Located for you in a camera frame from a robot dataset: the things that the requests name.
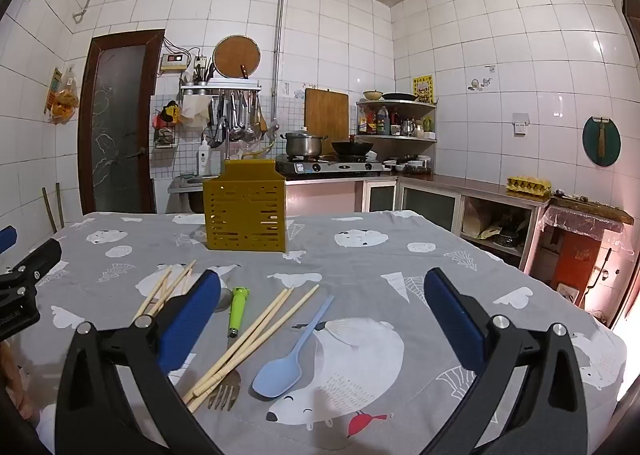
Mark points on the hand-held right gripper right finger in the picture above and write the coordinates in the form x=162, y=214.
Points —
x=452, y=320

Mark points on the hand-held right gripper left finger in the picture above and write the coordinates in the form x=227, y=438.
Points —
x=192, y=315

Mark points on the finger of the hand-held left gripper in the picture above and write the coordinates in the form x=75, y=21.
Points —
x=40, y=255
x=7, y=238

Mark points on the yellow perforated utensil holder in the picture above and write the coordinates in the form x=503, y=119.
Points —
x=245, y=215

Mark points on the person's left forearm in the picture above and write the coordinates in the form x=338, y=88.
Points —
x=11, y=375

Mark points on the hanging kitchen utensils group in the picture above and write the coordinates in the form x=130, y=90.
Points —
x=239, y=117

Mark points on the bamboo sticks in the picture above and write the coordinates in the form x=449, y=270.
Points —
x=60, y=205

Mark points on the light blue plastic spoon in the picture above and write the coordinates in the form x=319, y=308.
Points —
x=280, y=375

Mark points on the grey bear print tablecloth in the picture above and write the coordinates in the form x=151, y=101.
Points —
x=360, y=255

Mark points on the steel kitchen sink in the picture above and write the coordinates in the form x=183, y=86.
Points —
x=187, y=183

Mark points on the kitchen counter cabinet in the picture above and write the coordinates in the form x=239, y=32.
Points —
x=450, y=185

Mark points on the red stand with plastic cover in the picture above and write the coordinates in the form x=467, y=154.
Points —
x=577, y=255

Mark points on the hanging orange plastic bag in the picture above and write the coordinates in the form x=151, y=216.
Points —
x=64, y=104

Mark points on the brown frosted glass door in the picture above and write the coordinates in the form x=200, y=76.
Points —
x=117, y=125

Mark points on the yellow egg carton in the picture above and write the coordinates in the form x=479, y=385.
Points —
x=528, y=185

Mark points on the white soap bottle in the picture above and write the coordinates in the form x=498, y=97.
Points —
x=204, y=159

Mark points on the group of white bowls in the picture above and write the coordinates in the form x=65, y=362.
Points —
x=412, y=165

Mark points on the thick wooden chopping block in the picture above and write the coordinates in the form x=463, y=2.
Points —
x=590, y=209

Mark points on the metal corner shelf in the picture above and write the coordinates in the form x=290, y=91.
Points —
x=400, y=139

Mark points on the yellow and red scrubbers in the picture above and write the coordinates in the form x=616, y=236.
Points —
x=167, y=116

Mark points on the steel gas stove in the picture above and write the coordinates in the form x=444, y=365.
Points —
x=330, y=167

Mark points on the black wok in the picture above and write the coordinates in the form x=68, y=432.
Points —
x=352, y=147

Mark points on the steel cooking pot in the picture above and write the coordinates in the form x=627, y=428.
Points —
x=302, y=145

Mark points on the hanging white cloth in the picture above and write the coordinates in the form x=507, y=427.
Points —
x=195, y=110

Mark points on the dark sauce bottle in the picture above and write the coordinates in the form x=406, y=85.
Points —
x=383, y=122

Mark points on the yellow oil bottle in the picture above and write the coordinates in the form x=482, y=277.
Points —
x=362, y=123

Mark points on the black flat pan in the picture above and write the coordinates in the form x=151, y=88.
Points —
x=399, y=96

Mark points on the beige bowl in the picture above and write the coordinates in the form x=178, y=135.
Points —
x=373, y=95

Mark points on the utensil cups with chopsticks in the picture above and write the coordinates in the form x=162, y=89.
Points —
x=202, y=74

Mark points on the rectangular wooden cutting board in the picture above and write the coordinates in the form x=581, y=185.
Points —
x=326, y=112

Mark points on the round wooden board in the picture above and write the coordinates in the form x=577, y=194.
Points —
x=236, y=56

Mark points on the white wall socket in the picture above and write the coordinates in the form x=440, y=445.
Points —
x=520, y=125

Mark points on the metal wall rack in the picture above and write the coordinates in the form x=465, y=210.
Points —
x=220, y=87

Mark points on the yellow wall poster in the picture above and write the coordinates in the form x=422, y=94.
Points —
x=422, y=89

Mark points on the yellow wall switch box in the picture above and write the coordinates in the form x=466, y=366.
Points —
x=172, y=61

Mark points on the green round wall board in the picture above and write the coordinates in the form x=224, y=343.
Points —
x=612, y=147

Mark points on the small wall sticker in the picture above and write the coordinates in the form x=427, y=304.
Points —
x=481, y=84

